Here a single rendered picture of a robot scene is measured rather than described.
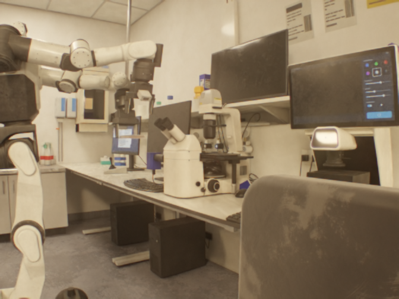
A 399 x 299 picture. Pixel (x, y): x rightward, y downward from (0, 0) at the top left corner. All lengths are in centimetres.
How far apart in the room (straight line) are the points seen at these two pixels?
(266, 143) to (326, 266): 164
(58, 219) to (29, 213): 204
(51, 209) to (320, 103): 283
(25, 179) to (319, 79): 122
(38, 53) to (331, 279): 106
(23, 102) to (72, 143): 270
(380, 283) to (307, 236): 11
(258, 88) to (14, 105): 136
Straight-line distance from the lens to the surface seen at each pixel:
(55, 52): 113
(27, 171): 126
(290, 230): 42
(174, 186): 139
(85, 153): 395
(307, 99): 120
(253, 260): 49
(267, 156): 198
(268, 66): 187
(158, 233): 216
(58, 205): 332
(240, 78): 202
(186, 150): 135
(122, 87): 134
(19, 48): 113
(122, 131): 288
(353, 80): 112
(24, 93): 124
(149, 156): 156
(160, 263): 222
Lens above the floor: 101
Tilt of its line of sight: 1 degrees down
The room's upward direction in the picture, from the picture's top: straight up
